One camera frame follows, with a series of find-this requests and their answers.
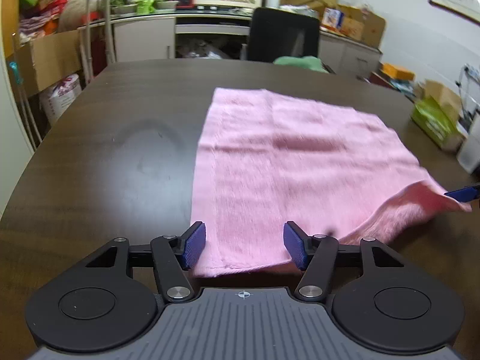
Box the green tissue box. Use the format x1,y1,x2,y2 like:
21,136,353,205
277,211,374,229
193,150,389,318
411,80,465,153

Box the black office chair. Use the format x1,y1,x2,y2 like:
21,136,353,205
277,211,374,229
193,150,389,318
247,7,320,63

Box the pink towel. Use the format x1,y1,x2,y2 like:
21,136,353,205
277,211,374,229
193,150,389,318
191,88,471,277

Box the grey metal cabinet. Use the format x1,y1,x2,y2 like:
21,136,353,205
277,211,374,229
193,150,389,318
0,37,36,218

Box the teal handled broom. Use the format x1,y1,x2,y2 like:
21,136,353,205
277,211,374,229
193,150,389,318
8,60,42,150

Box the orange box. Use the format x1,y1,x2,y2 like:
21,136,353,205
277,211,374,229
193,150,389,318
382,63,415,81

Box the cardboard boxes on counter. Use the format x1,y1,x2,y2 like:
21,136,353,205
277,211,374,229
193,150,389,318
279,0,386,49

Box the green cushion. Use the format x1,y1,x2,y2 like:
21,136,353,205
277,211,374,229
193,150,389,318
273,56,328,73

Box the white rice sack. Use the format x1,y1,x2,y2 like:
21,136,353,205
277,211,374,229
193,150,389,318
39,73,81,127

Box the large cardboard box left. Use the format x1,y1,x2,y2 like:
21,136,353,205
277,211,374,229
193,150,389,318
16,30,82,98

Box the white side counter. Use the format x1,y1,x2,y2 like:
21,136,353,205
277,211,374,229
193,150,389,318
77,8,383,80

